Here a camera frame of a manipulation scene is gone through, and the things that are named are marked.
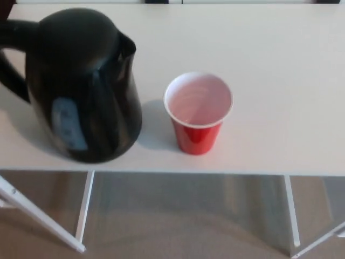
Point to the black electric kettle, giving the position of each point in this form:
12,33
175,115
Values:
86,89

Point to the red plastic cup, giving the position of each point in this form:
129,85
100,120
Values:
198,135

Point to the white cabinet fronts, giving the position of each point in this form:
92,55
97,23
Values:
242,1

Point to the dark red cabinet panel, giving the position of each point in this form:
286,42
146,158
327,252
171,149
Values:
5,9

